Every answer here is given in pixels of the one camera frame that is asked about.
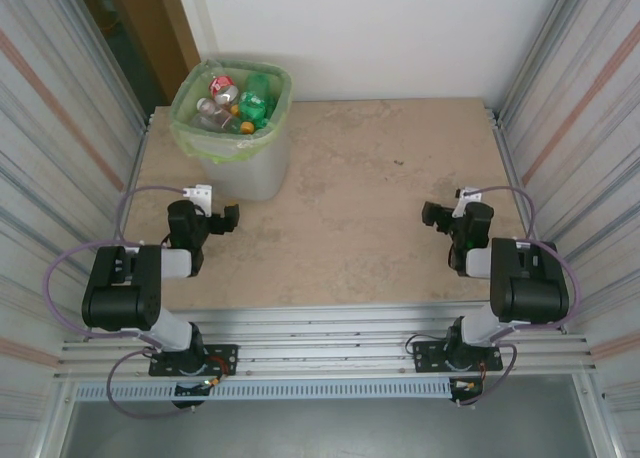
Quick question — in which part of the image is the clear bottle red label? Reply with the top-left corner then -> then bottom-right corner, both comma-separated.
208,75 -> 242,115

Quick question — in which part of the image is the translucent plastic waste bin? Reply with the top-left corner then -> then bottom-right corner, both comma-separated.
171,57 -> 300,205

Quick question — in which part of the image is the green plastic bin liner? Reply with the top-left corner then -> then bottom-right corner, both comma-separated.
171,57 -> 295,165

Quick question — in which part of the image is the left base power lead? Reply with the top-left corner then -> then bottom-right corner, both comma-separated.
174,355 -> 236,397

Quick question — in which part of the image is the base power lead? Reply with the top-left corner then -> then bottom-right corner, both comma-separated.
449,360 -> 494,397
174,355 -> 236,397

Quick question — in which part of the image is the right base power lead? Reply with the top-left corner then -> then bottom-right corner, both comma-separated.
449,360 -> 494,397

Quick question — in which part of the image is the brown wooden door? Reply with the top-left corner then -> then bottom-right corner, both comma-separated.
107,0 -> 189,107

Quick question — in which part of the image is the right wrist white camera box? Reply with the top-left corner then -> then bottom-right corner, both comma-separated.
454,186 -> 481,217

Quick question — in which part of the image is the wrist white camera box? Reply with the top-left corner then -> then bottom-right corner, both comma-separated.
180,183 -> 212,214
454,186 -> 481,217

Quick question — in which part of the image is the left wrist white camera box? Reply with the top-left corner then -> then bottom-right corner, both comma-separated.
180,183 -> 212,214

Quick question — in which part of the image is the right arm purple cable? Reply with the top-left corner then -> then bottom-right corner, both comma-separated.
457,185 -> 584,408

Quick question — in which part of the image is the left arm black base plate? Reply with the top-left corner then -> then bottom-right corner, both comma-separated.
148,343 -> 239,378

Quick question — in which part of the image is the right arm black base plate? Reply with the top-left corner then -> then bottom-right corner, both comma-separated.
412,338 -> 504,374

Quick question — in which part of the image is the aluminium rail frame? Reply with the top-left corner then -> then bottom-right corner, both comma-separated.
53,300 -> 599,383

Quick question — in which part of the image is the white slotted cable duct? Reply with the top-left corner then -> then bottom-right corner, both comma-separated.
73,380 -> 454,401

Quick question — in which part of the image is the light wooden door frame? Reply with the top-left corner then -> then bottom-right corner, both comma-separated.
153,0 -> 204,75

